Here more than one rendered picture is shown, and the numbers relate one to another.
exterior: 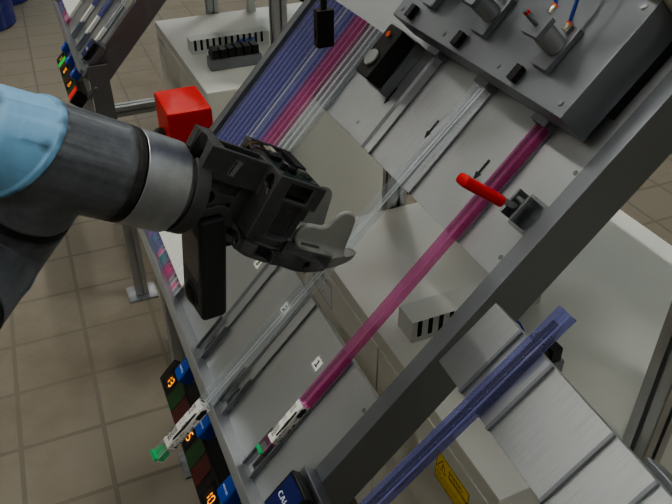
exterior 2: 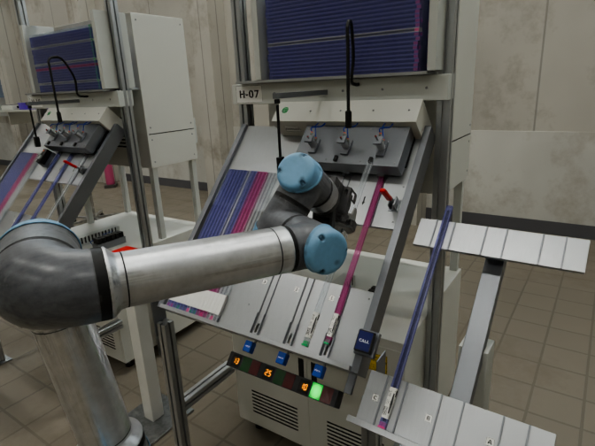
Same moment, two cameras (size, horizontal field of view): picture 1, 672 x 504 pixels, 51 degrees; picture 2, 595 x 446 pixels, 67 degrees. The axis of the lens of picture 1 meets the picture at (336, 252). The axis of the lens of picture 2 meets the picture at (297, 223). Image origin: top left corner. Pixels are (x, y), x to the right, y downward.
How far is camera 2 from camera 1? 0.71 m
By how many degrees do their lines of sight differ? 34
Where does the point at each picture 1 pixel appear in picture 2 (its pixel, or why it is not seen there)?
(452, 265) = not seen: hidden behind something
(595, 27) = (391, 139)
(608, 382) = (403, 298)
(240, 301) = (265, 301)
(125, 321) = not seen: hidden behind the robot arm
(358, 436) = (375, 305)
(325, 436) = (356, 319)
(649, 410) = (434, 288)
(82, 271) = (20, 414)
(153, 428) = not seen: outside the picture
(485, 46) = (349, 157)
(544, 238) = (407, 208)
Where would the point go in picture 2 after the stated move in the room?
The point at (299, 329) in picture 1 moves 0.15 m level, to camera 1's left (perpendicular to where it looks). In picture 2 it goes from (311, 292) to (263, 308)
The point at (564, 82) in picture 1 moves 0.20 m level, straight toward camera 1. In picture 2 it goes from (391, 157) to (429, 168)
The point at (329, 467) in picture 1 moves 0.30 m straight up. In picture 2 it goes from (369, 324) to (370, 204)
